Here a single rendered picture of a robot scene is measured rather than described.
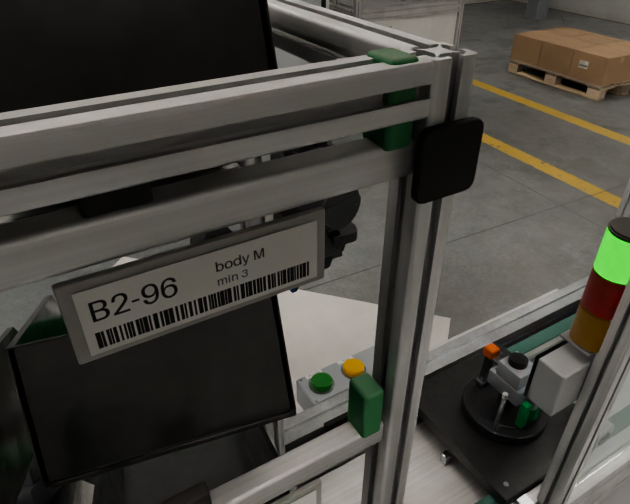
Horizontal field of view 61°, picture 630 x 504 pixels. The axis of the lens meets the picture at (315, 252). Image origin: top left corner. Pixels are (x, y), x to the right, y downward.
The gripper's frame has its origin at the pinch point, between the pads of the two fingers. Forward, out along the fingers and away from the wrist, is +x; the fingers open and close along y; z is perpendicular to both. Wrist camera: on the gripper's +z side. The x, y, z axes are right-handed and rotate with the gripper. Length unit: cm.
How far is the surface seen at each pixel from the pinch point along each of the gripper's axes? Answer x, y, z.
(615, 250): -14.8, 21.4, 31.5
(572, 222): 125, 253, -109
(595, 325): -4.9, 21.6, 32.3
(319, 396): 28.9, 4.5, 0.3
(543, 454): 28.0, 28.6, 28.9
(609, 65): 91, 470, -249
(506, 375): 18.0, 27.4, 19.7
